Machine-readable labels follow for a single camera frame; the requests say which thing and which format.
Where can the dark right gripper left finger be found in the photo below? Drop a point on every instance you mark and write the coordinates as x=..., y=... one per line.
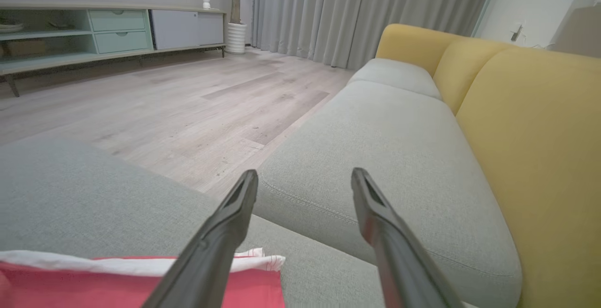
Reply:
x=216, y=251

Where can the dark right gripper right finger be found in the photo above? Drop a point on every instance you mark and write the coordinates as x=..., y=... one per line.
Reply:
x=399, y=261

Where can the red Bulls 23 jersey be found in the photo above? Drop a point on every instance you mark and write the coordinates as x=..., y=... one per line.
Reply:
x=94, y=284

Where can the large grey sofa ottoman cushion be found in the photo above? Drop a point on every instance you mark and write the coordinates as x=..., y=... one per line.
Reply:
x=84, y=204

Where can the yellow sofa backrest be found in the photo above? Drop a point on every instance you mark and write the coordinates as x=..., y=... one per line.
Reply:
x=540, y=157

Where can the small grey sofa seat cushion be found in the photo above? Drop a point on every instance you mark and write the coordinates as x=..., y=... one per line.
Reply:
x=399, y=75

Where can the white ribbed plant pot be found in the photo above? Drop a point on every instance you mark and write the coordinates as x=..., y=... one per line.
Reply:
x=236, y=38

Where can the mint and white TV cabinet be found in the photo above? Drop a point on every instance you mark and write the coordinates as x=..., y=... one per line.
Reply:
x=117, y=31

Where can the grey pleated curtain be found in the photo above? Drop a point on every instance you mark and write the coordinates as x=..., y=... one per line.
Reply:
x=352, y=12

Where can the small dark item on shelf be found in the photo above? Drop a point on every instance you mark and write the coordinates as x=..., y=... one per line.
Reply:
x=61, y=26

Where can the brown box in cabinet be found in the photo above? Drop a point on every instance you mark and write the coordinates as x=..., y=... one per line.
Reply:
x=23, y=48

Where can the beige furniture panel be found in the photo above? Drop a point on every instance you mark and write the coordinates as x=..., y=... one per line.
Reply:
x=580, y=33

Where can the stack of white plates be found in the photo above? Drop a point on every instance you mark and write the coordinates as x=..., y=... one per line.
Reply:
x=10, y=27

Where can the wall socket with plug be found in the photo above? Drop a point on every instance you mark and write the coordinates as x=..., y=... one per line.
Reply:
x=517, y=33

